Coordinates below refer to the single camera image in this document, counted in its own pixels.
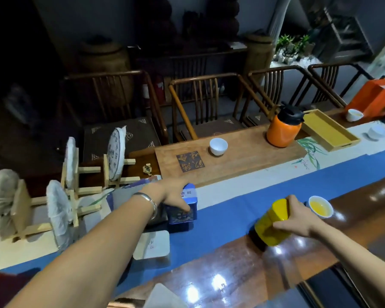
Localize large brown clay jar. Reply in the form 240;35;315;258
76;37;133;108

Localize yellow wooden serving tray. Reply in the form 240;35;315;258
301;109;362;152

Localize blue table runner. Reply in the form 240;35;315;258
0;146;385;298

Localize white cup with tea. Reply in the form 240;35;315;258
308;195;334;219

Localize wooden tea tray board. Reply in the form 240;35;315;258
154;123;309;187

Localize red fire extinguisher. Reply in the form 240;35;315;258
142;75;166;105

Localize green potted plants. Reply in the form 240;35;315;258
275;34;316;63

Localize white rounded card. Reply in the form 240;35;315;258
133;230;171;261

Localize person's right forearm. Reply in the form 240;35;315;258
313;221;385;308

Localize orange jug with black lid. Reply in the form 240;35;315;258
266;102;305;148

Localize orange gift bag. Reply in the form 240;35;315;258
345;77;385;120

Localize wooden armchair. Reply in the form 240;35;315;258
62;70;170;161
240;65;344;126
307;62;375;108
168;73;271;142

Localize tall woven basket jar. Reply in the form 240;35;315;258
243;33;275;83

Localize yellow tea tin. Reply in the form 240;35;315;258
254;198;291;247

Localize printed paper-wrapped tea cake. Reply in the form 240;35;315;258
107;126;127;182

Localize blue tea tin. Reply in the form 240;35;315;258
165;184;198;225

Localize brown seat cushion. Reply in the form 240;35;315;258
82;117;161;162
179;116;245;141
246;113;271;126

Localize person's left forearm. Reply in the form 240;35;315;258
6;188;162;308

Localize dark red clothing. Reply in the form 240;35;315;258
0;269;33;308

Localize white paper sheet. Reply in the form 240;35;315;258
143;283;181;308

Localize person's left hand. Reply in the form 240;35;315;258
147;178;191;213

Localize silver bracelet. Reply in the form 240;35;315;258
133;192;158;221

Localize empty white teacup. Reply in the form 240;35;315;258
209;138;228;157

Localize person's right hand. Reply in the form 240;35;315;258
272;195;325;239

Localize wooden tea cake stand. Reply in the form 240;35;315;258
7;179;52;243
60;147;103;198
67;188;102;229
103;153;141;188

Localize dark wooden shelf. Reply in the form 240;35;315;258
321;8;374;63

